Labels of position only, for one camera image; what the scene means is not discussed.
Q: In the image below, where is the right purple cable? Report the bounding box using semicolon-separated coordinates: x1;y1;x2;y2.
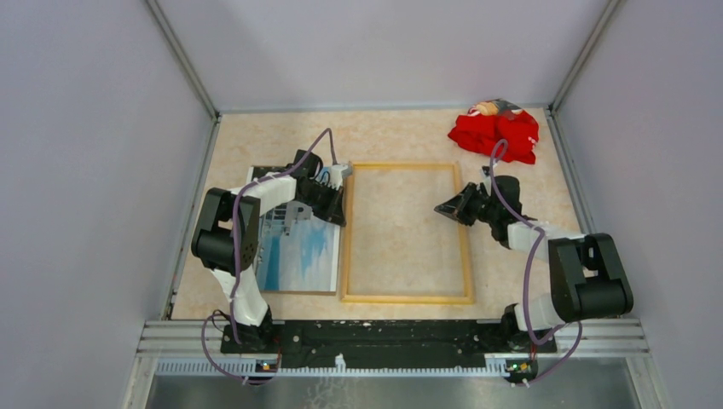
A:
488;138;584;386

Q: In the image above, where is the red cloth doll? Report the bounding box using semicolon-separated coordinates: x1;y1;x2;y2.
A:
448;99;540;164

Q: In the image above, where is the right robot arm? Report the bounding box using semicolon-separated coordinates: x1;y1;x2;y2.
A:
434;176;634;351

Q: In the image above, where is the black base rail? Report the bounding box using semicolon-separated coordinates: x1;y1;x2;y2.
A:
220;320;531;369

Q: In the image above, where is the yellow wooden picture frame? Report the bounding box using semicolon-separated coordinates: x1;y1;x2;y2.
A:
339;162;475;305

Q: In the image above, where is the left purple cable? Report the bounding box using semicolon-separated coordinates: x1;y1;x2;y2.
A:
201;127;338;387

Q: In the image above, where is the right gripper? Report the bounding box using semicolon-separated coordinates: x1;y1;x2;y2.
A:
434;182;499;227

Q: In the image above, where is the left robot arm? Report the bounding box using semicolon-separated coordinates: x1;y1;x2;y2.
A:
191;150;353;352

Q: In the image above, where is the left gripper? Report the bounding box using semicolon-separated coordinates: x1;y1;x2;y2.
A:
298;181;346;227

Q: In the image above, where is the purple cable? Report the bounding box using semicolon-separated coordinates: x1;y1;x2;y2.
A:
201;127;338;387
488;138;584;386

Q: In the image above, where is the building photo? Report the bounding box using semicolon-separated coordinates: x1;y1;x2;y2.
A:
254;201;341;296

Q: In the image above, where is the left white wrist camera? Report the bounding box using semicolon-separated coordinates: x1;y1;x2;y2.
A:
327;163;354;190

